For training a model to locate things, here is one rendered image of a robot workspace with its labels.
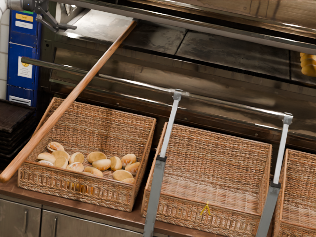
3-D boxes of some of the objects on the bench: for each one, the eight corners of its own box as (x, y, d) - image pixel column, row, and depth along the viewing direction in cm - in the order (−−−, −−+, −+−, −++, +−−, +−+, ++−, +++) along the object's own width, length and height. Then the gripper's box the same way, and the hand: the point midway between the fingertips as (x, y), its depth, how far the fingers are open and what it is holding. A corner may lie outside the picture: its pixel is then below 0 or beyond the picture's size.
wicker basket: (48, 141, 319) (52, 95, 307) (150, 163, 314) (158, 117, 302) (14, 188, 275) (17, 136, 263) (131, 214, 271) (140, 162, 259)
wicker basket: (156, 166, 313) (164, 120, 301) (261, 189, 308) (273, 143, 296) (138, 217, 269) (146, 166, 257) (260, 245, 264) (274, 194, 252)
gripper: (30, -33, 230) (83, -22, 228) (27, 28, 241) (77, 39, 239) (23, -29, 224) (77, -19, 221) (20, 33, 234) (72, 44, 232)
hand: (75, 11), depth 230 cm, fingers open, 13 cm apart
